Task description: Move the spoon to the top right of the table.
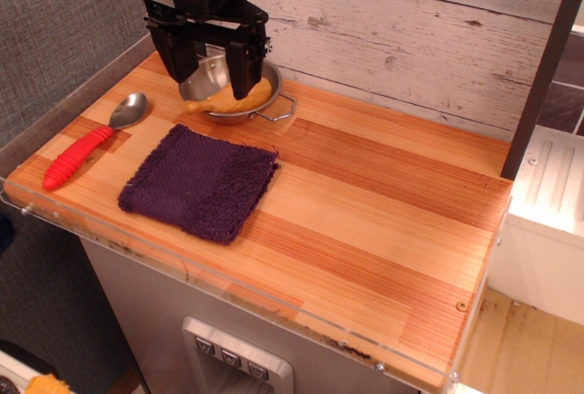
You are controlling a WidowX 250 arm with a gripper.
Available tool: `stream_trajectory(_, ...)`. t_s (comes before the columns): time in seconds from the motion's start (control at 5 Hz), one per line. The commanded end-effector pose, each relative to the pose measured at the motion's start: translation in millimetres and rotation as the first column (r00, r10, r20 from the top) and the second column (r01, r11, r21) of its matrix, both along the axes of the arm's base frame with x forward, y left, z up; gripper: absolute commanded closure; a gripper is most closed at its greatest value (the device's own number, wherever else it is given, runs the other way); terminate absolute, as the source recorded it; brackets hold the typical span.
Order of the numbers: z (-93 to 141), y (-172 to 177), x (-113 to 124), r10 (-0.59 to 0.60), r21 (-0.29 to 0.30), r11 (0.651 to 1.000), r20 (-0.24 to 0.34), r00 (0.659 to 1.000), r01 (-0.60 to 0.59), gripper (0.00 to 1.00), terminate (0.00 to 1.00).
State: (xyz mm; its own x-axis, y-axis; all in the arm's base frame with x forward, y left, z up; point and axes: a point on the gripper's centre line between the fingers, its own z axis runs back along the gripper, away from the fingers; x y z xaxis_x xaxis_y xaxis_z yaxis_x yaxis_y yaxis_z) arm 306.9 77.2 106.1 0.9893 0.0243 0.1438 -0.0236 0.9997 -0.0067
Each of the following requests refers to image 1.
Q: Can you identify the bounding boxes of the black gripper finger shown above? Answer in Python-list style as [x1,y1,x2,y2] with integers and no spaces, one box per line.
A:
[226,42,265,100]
[150,24,199,83]

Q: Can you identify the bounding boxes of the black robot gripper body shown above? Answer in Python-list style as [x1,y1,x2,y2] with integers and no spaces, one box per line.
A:
[141,0,268,54]

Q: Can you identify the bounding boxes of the red handled metal spoon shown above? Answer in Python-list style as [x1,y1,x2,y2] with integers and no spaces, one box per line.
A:
[42,92,148,191]

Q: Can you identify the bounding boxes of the small steel pot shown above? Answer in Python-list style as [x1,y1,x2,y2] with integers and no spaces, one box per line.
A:
[178,53,298,126]

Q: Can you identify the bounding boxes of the toy chicken drumstick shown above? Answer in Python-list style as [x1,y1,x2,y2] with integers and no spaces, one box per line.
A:
[182,76,273,116]

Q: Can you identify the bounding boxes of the purple folded towel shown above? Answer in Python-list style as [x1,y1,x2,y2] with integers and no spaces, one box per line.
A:
[118,124,279,245]

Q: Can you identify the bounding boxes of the clear acrylic table guard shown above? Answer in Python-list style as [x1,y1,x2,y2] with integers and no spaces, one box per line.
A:
[5,166,511,393]

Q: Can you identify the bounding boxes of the grey toy dishwasher front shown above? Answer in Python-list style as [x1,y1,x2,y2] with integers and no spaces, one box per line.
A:
[82,240,414,393]

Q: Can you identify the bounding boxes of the yellow object bottom left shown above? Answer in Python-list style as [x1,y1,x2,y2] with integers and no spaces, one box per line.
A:
[24,374,72,394]

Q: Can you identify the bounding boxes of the dark right shelf post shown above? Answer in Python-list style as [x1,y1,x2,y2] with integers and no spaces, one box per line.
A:
[500,0,582,181]

